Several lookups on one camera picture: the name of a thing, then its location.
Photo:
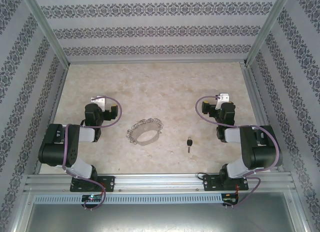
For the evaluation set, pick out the black-headed metal key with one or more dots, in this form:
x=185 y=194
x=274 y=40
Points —
x=189 y=142

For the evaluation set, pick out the large metal keyring with rings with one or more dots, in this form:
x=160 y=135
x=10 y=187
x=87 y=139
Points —
x=147 y=141

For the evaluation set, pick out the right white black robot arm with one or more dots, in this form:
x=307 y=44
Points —
x=262 y=152

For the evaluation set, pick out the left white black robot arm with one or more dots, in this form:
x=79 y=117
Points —
x=57 y=147

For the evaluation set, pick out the left small circuit board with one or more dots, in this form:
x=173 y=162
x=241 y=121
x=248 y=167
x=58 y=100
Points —
x=92 y=197

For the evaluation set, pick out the small circuit board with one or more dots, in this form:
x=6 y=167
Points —
x=230 y=199
x=92 y=197

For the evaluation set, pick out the right small circuit board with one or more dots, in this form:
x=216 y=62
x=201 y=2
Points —
x=230 y=199

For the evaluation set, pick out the grey metal sheet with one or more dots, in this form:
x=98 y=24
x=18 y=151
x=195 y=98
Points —
x=160 y=217

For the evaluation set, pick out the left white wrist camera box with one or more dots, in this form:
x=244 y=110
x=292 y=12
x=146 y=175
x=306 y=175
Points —
x=100 y=101

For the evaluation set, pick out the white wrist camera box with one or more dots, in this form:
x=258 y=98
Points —
x=223 y=96
x=100 y=101

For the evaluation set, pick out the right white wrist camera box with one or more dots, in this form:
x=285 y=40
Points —
x=223 y=96

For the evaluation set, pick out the right aluminium side rail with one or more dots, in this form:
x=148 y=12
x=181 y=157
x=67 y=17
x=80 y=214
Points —
x=257 y=97

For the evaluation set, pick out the aluminium side rail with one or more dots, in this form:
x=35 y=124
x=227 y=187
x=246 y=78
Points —
x=56 y=102
x=257 y=97

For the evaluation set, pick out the left aluminium side rail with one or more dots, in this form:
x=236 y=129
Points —
x=56 y=102

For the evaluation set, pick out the aluminium back rail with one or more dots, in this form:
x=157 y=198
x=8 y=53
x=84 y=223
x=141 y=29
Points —
x=155 y=61

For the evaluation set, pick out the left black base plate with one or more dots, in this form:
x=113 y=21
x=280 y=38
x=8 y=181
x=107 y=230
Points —
x=108 y=183

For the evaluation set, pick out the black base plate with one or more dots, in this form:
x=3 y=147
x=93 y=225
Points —
x=210 y=183
x=108 y=183

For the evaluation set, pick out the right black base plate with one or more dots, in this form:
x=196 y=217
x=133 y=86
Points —
x=210 y=183

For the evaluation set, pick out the aluminium mounting rail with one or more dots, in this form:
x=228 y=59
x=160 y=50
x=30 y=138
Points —
x=160 y=183

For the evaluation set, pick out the right aluminium frame post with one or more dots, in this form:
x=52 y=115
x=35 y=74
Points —
x=268 y=27

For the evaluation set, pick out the aluminium frame post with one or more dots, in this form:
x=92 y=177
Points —
x=45 y=27
x=268 y=27

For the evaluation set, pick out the left aluminium frame post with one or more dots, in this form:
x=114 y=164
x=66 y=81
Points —
x=45 y=27

